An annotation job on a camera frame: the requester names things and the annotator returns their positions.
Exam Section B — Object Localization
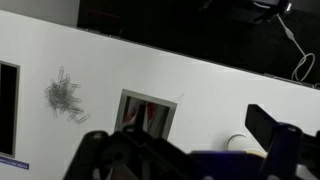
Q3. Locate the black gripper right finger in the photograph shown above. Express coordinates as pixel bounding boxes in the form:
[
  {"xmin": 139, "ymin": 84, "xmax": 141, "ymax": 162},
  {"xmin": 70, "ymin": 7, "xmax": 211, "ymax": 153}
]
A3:
[{"xmin": 244, "ymin": 103, "xmax": 320, "ymax": 180}]

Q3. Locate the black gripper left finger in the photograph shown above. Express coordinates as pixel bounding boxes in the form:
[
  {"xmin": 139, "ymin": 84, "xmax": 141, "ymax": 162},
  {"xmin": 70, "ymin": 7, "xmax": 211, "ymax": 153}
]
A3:
[{"xmin": 63, "ymin": 103, "xmax": 214, "ymax": 180}]

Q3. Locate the cream round object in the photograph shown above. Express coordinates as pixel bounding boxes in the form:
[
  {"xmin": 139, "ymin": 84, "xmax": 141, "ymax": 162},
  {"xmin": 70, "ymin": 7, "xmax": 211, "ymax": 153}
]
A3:
[{"xmin": 244, "ymin": 148, "xmax": 268, "ymax": 159}]

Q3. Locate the purple plastic object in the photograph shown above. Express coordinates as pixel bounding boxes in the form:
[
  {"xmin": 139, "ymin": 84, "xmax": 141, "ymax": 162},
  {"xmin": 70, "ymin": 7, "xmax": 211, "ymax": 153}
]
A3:
[{"xmin": 189, "ymin": 149, "xmax": 268, "ymax": 180}]

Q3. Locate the pile of metal paperclips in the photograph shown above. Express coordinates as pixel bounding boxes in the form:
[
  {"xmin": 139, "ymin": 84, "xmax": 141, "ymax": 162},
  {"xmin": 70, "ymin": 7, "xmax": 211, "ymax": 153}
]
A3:
[{"xmin": 44, "ymin": 65, "xmax": 92, "ymax": 125}]

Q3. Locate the blue label sticker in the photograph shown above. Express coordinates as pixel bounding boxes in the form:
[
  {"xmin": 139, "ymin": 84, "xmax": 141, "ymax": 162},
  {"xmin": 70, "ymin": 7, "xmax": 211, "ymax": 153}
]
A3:
[{"xmin": 0, "ymin": 155, "xmax": 30, "ymax": 171}]

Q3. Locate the grey framed cable grommet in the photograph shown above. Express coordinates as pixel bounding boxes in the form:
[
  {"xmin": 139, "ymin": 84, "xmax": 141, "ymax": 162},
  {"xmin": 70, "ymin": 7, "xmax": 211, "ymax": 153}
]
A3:
[{"xmin": 114, "ymin": 88, "xmax": 178, "ymax": 140}]

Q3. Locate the white cable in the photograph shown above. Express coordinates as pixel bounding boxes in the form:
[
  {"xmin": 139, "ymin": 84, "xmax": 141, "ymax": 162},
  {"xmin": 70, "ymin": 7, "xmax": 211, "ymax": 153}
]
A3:
[{"xmin": 276, "ymin": 2, "xmax": 316, "ymax": 83}]

